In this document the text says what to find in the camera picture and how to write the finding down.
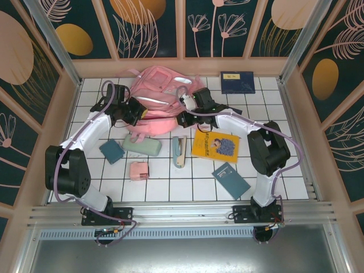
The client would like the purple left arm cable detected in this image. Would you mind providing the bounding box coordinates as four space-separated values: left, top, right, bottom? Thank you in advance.
53 80 139 247

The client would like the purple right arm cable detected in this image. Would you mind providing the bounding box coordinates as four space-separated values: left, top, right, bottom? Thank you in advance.
175 86 303 228

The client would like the wall panel with flower stems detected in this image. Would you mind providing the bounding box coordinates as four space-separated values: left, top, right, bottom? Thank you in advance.
184 0 251 59

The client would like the aluminium table side rail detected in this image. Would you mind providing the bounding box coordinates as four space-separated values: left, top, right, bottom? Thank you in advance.
277 78 324 203

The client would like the grey metal sheet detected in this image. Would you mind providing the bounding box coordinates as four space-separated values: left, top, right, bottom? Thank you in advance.
15 223 352 273

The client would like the teal notebook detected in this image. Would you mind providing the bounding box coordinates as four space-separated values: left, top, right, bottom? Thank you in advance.
211 162 251 200

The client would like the blue and wood stapler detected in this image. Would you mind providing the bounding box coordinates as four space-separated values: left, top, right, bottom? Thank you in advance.
171 135 188 169

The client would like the dark wall panel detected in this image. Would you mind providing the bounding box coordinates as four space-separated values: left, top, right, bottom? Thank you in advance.
354 212 364 238

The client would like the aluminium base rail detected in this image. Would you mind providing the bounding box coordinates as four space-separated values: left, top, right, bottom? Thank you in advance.
27 200 340 228

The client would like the wall panel with pink disc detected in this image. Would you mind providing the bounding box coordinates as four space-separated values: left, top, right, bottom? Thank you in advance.
249 0 309 59

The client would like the pink backpack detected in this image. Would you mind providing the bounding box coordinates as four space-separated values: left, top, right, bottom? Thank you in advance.
115 65 203 143

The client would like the small teal pouch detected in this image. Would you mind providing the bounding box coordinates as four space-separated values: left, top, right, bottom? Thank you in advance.
98 138 126 165

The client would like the wall panel with pink oval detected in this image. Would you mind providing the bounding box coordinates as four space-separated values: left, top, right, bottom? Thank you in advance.
0 0 62 126

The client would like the wall panel with single flower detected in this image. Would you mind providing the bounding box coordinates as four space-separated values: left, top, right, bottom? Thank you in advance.
0 98 39 207

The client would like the slotted grey cable tray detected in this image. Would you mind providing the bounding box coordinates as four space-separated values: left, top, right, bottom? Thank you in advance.
38 229 258 241

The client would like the small pink box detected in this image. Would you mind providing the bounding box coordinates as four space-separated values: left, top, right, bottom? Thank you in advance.
129 161 150 181

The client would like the pale green pencil case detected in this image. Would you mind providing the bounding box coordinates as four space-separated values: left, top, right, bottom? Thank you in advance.
121 133 162 156

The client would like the navy book with flower drawing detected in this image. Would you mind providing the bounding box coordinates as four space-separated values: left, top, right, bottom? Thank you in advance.
220 71 256 94

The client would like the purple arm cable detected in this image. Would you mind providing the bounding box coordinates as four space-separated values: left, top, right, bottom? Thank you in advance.
175 86 303 228
53 80 139 247

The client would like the wall panel with yellow oval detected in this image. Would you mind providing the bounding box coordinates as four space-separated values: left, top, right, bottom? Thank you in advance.
47 0 112 60

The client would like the wall panel with orange disc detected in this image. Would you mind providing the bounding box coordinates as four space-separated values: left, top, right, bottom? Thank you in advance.
101 0 179 59

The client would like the yellow book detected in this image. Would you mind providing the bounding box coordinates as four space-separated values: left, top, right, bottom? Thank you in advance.
191 129 241 165

